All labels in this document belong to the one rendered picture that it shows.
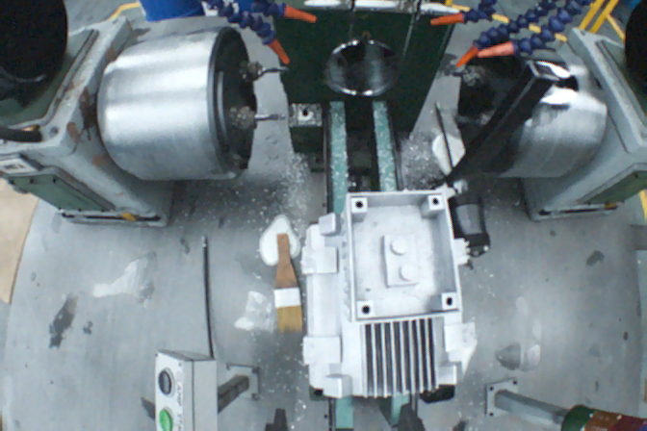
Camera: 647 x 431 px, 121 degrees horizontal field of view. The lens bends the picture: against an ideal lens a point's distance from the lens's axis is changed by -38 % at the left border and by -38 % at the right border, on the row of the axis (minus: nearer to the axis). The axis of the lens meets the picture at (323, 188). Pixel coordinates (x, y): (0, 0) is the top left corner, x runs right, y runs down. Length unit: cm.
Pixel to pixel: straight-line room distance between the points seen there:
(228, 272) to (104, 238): 35
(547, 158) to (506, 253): 30
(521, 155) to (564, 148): 9
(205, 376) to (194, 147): 29
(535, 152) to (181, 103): 50
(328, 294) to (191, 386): 19
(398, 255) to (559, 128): 33
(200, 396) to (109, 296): 46
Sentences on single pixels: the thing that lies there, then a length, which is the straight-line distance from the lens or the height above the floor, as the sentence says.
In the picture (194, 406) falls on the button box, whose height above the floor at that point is 107.
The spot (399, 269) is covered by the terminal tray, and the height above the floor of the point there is 113.
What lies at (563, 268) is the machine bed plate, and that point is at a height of 80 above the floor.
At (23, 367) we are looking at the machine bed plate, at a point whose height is 80.
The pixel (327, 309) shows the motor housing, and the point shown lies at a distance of 34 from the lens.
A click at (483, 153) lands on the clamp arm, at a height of 111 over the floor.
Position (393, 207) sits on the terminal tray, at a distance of 32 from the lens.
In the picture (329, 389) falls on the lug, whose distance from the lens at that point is 33.
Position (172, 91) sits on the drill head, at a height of 115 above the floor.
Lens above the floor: 140
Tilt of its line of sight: 66 degrees down
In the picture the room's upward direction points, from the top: 1 degrees counter-clockwise
